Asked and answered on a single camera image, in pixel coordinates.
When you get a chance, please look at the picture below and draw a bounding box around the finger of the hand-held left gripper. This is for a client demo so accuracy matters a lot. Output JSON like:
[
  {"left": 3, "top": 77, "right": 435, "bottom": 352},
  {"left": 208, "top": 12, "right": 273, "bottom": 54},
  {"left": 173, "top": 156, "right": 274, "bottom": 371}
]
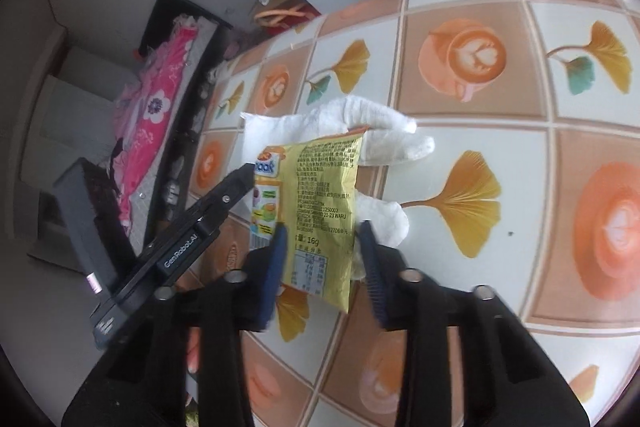
[{"left": 187, "top": 163, "right": 257, "bottom": 234}]

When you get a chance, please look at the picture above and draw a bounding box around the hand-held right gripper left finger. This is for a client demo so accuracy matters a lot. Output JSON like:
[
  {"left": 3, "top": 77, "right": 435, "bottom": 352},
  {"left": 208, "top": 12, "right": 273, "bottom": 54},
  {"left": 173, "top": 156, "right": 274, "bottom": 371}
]
[{"left": 60, "top": 224, "right": 291, "bottom": 427}]

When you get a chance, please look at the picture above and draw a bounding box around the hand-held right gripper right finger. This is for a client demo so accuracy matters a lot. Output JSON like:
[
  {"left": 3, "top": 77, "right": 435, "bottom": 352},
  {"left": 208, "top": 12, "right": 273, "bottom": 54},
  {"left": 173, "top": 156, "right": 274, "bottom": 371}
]
[{"left": 356, "top": 220, "right": 589, "bottom": 427}]

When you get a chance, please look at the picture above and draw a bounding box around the yellow snack packet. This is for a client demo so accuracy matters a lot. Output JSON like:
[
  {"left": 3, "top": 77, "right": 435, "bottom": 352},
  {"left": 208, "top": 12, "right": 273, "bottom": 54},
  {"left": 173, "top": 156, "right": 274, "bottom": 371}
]
[{"left": 248, "top": 126, "right": 372, "bottom": 316}]

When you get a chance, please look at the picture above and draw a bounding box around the white tissue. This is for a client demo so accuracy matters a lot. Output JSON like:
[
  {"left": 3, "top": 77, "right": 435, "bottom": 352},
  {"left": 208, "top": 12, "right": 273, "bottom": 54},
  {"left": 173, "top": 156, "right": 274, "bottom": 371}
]
[{"left": 240, "top": 94, "right": 435, "bottom": 283}]

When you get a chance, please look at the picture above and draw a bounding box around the pink floral blanket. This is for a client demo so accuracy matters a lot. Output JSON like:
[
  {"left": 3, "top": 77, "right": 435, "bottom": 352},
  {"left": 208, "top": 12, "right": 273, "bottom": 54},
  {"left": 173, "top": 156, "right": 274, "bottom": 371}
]
[{"left": 112, "top": 24, "right": 199, "bottom": 239}]

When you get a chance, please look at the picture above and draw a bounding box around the table with patterned cloth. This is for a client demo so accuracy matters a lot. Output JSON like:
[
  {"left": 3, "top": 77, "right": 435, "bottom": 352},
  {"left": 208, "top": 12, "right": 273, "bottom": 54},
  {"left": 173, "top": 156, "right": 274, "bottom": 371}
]
[{"left": 185, "top": 0, "right": 640, "bottom": 427}]

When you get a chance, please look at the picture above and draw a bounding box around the red gift bag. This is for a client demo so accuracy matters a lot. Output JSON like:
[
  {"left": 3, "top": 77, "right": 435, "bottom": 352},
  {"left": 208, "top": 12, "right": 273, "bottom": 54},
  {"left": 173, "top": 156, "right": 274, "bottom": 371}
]
[{"left": 254, "top": 2, "right": 322, "bottom": 34}]

